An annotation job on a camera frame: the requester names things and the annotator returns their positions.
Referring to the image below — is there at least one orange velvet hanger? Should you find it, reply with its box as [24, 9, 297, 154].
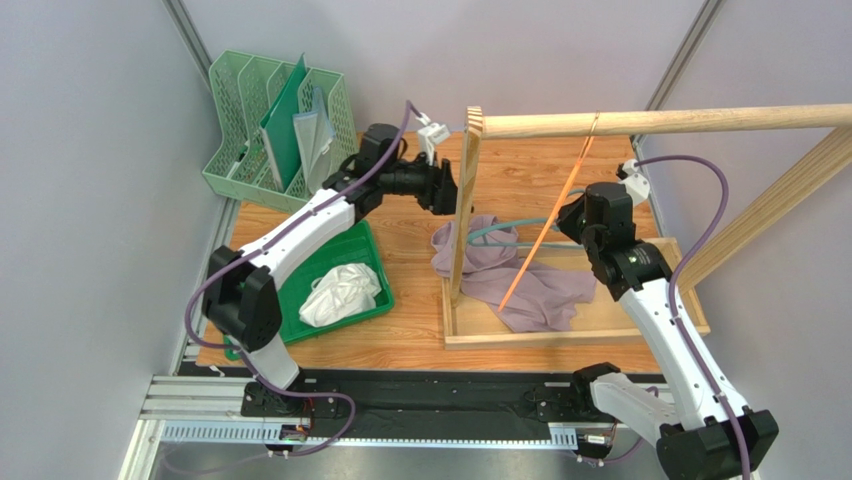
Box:
[498, 111, 601, 312]

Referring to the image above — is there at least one purple cable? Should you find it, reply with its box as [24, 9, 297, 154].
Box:
[184, 101, 427, 457]
[575, 154, 753, 480]

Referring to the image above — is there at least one green plastic tray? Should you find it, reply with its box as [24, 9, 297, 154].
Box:
[200, 220, 395, 347]

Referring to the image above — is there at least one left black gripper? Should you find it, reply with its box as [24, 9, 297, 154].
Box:
[379, 149, 474, 216]

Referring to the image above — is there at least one light green file organizer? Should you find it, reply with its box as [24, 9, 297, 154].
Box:
[202, 50, 358, 213]

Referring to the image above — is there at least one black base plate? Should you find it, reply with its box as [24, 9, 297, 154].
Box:
[240, 369, 613, 441]

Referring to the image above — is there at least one grey mesh pouch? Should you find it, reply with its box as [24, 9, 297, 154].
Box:
[293, 87, 336, 194]

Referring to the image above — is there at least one teal hanger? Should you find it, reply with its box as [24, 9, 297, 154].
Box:
[467, 188, 583, 250]

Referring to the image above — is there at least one dark green folder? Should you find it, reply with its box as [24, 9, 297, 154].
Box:
[260, 55, 308, 192]

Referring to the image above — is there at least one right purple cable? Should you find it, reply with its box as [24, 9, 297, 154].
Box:
[575, 154, 753, 480]

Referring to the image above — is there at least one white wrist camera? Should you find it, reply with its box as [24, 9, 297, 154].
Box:
[616, 159, 651, 207]
[417, 114, 451, 165]

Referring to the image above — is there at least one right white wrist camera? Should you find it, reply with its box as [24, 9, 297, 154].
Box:
[616, 159, 651, 207]

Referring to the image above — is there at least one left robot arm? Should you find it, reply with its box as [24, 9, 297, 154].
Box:
[190, 122, 458, 390]

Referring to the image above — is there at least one mauve tank top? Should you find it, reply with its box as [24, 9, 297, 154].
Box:
[460, 231, 597, 333]

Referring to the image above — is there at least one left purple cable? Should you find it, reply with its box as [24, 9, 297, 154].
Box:
[184, 101, 427, 457]

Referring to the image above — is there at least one white tank top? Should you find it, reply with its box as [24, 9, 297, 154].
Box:
[298, 263, 382, 328]

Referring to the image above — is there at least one wooden clothes rack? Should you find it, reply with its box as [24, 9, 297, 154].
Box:
[433, 104, 851, 349]

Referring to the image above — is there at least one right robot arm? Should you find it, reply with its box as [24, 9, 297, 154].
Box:
[558, 182, 779, 479]

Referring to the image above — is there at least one aluminium frame rail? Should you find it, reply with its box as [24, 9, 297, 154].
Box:
[118, 373, 760, 480]

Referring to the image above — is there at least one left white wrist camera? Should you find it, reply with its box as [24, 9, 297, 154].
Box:
[417, 114, 451, 165]

